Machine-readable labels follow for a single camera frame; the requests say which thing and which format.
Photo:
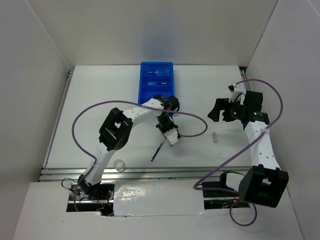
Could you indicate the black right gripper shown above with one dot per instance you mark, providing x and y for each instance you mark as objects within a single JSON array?
[{"x": 222, "y": 104}]

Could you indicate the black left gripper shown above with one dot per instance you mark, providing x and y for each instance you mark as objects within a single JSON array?
[{"x": 172, "y": 125}]

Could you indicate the dark blue gel pen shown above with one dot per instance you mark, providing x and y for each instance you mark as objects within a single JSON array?
[{"x": 157, "y": 151}]

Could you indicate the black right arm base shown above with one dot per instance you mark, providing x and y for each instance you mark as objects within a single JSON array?
[{"x": 221, "y": 193}]

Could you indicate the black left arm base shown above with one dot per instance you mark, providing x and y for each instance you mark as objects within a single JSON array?
[{"x": 101, "y": 200}]

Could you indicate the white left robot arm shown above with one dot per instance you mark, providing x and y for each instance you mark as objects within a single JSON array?
[{"x": 115, "y": 131}]

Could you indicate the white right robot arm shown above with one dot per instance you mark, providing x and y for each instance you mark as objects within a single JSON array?
[{"x": 265, "y": 182}]

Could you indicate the white eraser block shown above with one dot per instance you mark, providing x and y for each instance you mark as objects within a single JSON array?
[{"x": 215, "y": 138}]

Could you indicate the blue compartment storage bin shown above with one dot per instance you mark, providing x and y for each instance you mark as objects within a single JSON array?
[{"x": 146, "y": 92}]

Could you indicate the clear tape roll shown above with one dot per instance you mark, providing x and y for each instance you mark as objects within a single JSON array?
[{"x": 119, "y": 165}]

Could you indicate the white front cover board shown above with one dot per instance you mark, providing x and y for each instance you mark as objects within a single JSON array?
[{"x": 138, "y": 198}]

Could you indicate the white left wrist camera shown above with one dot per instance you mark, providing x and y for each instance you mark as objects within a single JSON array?
[{"x": 172, "y": 136}]

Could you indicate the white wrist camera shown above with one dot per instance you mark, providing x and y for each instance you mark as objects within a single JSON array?
[
  {"x": 236, "y": 90},
  {"x": 172, "y": 136}
]

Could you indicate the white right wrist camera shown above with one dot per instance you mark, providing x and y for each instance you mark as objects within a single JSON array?
[{"x": 236, "y": 90}]

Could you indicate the aluminium table frame rail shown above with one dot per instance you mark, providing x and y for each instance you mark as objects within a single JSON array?
[{"x": 93, "y": 91}]

